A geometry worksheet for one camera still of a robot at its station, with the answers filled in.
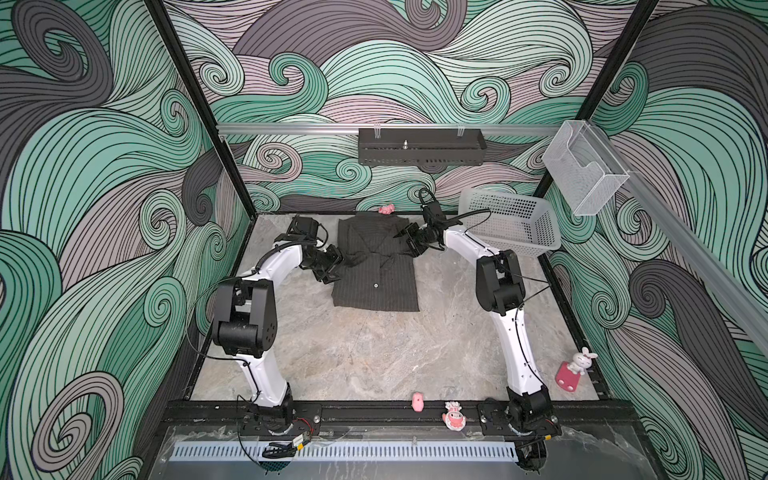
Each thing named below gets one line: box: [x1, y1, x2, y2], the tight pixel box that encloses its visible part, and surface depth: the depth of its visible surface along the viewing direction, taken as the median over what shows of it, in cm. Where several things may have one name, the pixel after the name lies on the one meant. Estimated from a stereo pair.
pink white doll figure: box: [442, 401, 466, 431], surface depth 73 cm
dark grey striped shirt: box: [331, 214, 420, 312], surface depth 100 cm
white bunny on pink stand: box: [555, 346, 598, 392], surface depth 79 cm
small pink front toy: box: [412, 392, 425, 412], surface depth 76 cm
